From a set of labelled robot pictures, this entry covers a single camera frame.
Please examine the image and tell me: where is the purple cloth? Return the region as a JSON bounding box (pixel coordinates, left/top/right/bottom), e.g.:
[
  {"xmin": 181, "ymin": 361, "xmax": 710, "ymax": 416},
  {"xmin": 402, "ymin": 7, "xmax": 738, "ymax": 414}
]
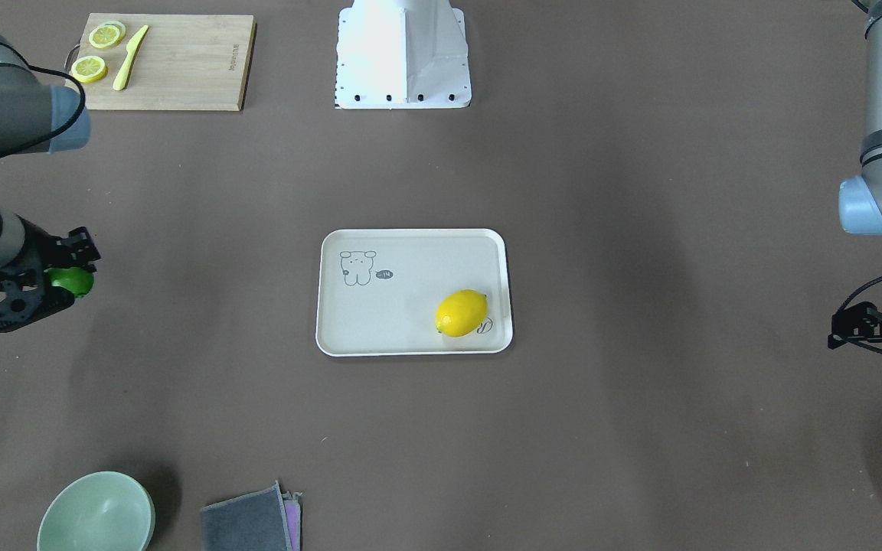
[{"xmin": 281, "ymin": 492, "xmax": 303, "ymax": 551}]

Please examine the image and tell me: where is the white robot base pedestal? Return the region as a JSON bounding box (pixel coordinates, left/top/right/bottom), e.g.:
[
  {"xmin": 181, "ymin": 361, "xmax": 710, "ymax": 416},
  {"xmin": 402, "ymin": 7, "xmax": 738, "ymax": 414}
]
[{"xmin": 334, "ymin": 1, "xmax": 472, "ymax": 109}]

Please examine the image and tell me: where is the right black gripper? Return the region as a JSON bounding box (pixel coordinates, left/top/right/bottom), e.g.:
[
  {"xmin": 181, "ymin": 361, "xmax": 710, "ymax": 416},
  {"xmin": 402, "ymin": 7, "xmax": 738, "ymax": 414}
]
[{"xmin": 0, "ymin": 217, "xmax": 101, "ymax": 334}]

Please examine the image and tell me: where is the bamboo cutting board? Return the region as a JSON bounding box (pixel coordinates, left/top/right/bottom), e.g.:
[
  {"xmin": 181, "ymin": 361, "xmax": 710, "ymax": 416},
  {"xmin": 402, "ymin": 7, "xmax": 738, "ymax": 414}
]
[{"xmin": 73, "ymin": 13, "xmax": 256, "ymax": 112}]

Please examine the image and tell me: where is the yellow lemon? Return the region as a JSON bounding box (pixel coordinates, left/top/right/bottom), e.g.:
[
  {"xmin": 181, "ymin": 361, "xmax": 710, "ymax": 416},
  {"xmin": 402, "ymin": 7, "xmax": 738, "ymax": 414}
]
[{"xmin": 435, "ymin": 289, "xmax": 488, "ymax": 337}]

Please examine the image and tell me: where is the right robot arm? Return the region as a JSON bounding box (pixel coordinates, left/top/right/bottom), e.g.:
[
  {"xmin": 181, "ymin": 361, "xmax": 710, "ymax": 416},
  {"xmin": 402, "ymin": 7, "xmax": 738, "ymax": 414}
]
[{"xmin": 0, "ymin": 34, "xmax": 100, "ymax": 334}]

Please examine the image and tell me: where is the green lime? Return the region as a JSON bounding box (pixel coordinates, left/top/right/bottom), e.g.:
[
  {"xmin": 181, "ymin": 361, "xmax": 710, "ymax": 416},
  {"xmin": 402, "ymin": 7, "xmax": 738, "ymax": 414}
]
[{"xmin": 44, "ymin": 266, "xmax": 95, "ymax": 298}]

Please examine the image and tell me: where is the white rectangular tray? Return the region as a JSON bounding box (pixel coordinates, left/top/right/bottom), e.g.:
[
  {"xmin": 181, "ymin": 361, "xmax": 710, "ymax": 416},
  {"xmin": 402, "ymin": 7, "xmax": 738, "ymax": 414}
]
[{"xmin": 315, "ymin": 229, "xmax": 514, "ymax": 358}]

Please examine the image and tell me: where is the yellow plastic knife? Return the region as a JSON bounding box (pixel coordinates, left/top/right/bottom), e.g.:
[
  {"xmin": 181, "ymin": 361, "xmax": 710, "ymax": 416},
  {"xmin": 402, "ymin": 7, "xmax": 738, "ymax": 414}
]
[{"xmin": 112, "ymin": 24, "xmax": 150, "ymax": 91}]

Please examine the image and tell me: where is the pale green bowl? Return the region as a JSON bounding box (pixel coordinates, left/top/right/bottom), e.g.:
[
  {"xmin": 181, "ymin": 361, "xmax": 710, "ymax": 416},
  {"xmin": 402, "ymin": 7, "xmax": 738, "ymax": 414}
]
[{"xmin": 36, "ymin": 471, "xmax": 156, "ymax": 550}]

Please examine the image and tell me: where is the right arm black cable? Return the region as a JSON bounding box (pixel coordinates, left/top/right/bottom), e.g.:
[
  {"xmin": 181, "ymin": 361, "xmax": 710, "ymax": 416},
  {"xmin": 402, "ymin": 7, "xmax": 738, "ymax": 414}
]
[{"xmin": 0, "ymin": 65, "xmax": 87, "ymax": 171}]

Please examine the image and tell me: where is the lower lemon slice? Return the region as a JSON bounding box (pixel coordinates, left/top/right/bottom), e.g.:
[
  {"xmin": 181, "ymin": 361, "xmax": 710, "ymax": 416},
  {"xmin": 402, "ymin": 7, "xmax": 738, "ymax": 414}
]
[{"xmin": 69, "ymin": 55, "xmax": 108, "ymax": 84}]

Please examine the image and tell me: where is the grey folded cloth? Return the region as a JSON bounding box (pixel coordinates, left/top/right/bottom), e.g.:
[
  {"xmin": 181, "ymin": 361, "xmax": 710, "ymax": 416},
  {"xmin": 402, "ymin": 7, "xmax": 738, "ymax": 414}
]
[{"xmin": 200, "ymin": 484, "xmax": 291, "ymax": 550}]

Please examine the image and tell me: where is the lemon slice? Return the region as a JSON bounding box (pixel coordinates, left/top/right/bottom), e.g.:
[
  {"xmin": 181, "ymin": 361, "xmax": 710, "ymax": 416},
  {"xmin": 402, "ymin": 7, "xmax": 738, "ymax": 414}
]
[
  {"xmin": 88, "ymin": 21, "xmax": 126, "ymax": 49},
  {"xmin": 69, "ymin": 55, "xmax": 108, "ymax": 84}
]

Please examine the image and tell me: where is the upper lemon slice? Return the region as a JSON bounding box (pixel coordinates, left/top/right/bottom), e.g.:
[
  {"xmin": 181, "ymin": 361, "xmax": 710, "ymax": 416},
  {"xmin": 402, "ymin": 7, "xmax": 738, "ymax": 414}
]
[{"xmin": 88, "ymin": 21, "xmax": 126, "ymax": 49}]

